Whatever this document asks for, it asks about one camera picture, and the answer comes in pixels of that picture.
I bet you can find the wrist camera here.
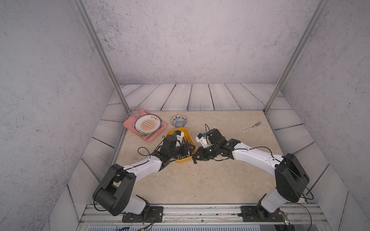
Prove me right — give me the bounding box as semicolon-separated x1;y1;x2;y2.
195;133;212;148
173;130;185;145

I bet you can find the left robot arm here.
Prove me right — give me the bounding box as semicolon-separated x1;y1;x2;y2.
92;135;195;219

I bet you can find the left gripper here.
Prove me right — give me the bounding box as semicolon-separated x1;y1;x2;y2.
168;142;196;160

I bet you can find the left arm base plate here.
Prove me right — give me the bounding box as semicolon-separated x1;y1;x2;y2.
122;206;164;223

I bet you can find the metal frame post left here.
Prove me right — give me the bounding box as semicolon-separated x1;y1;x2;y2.
72;0;132;115

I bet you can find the metal frame post right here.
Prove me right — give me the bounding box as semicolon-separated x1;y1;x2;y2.
263;0;330;115

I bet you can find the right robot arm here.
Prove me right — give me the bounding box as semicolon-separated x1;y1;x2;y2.
192;129;310;214

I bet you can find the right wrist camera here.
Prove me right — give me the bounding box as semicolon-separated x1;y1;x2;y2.
195;133;212;148

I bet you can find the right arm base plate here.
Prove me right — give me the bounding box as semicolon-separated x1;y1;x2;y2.
238;206;285;222

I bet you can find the metal frame post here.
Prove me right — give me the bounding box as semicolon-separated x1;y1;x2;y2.
263;0;330;115
72;0;132;115

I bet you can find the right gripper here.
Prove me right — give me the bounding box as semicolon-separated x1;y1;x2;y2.
191;145;220;161

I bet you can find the aluminium front rail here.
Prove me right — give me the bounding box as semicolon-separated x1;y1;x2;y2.
77;204;331;231

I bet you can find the blue patterned small dish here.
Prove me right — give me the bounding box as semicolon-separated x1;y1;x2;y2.
171;115;188;128

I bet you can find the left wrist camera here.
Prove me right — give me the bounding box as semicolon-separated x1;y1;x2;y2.
173;130;185;145

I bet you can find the white round plate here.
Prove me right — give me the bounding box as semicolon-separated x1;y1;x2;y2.
134;114;162;134

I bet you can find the yellow storage box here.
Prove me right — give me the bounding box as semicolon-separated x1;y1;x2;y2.
166;128;196;163

